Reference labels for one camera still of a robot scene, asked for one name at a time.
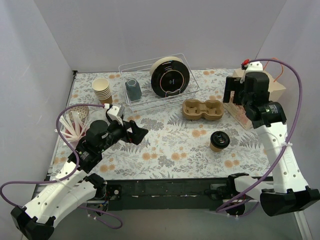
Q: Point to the stack of paper cups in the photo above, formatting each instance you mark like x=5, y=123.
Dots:
x=101, y=88

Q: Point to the pink straw holder cup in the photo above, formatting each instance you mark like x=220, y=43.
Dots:
x=75, y=132

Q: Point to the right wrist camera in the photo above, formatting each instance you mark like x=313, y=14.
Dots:
x=248, y=66

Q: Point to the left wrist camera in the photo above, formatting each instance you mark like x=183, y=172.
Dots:
x=114, y=112

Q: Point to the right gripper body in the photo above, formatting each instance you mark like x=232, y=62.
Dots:
x=235, y=90

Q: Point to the brown paper cup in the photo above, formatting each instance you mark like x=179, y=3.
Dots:
x=215, y=148

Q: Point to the clear wire dish rack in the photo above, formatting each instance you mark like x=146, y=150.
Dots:
x=140, y=71

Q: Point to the paper takeout bag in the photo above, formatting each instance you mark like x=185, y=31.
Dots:
x=275, y=89

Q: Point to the black round plate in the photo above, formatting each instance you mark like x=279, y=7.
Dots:
x=171, y=78

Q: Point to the white wrapped straws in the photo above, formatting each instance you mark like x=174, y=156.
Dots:
x=65, y=121

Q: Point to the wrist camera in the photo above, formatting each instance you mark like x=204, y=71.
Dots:
x=114, y=112
x=248, y=66

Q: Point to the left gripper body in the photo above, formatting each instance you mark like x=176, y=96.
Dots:
x=127, y=132

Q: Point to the cream plate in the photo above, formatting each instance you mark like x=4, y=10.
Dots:
x=163, y=60

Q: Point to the cardboard cup carrier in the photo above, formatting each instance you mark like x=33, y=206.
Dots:
x=193, y=109

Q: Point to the patterned small bowl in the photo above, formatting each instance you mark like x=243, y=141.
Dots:
x=81, y=111

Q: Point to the black coffee lid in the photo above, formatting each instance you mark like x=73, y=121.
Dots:
x=219, y=140

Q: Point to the floral table mat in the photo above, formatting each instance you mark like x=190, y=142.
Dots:
x=174, y=146

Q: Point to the teal ceramic cup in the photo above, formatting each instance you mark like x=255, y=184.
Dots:
x=133, y=89

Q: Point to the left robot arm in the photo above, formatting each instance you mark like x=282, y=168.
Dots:
x=75, y=184

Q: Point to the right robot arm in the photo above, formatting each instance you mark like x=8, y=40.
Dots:
x=282, y=189

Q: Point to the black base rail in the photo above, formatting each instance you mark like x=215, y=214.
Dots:
x=162, y=194

